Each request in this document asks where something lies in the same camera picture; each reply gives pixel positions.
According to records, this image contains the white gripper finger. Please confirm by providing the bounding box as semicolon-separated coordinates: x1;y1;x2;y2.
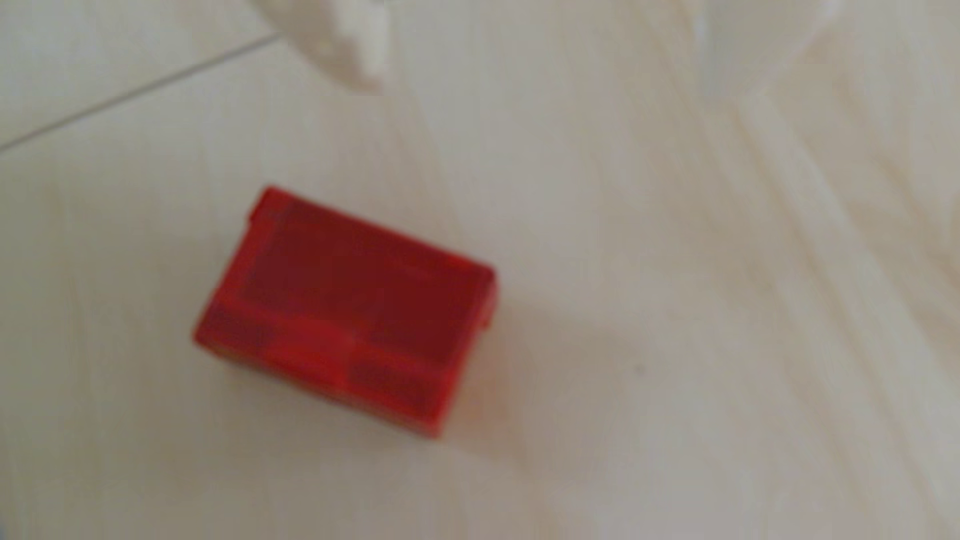
251;0;392;96
678;0;846;100

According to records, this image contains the red block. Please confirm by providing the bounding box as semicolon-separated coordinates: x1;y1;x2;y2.
191;184;500;441

